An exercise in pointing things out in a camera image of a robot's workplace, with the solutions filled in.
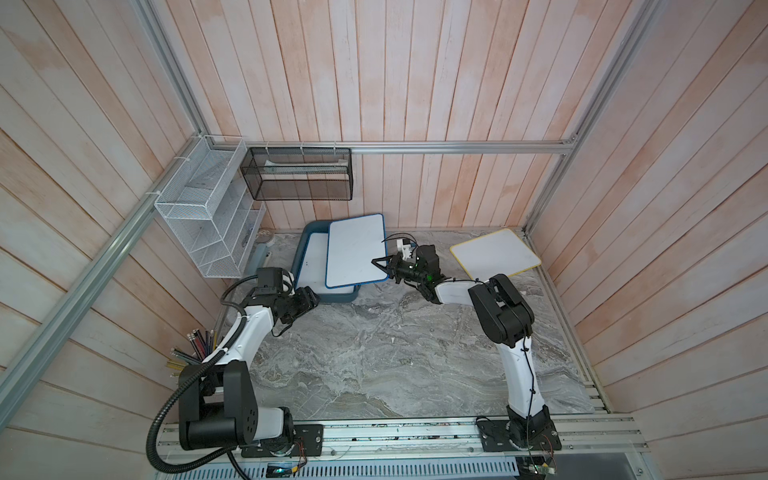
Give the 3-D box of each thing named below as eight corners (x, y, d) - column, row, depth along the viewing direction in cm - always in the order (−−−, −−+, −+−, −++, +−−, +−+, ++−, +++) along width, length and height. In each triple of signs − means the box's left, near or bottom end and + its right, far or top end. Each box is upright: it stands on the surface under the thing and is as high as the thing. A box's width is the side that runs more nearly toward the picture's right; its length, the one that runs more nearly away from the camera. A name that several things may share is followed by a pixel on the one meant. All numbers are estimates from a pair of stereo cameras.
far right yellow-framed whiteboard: (476, 287, 108) (478, 284, 106) (449, 249, 119) (450, 245, 118) (539, 265, 114) (541, 262, 112) (507, 231, 126) (509, 227, 124)
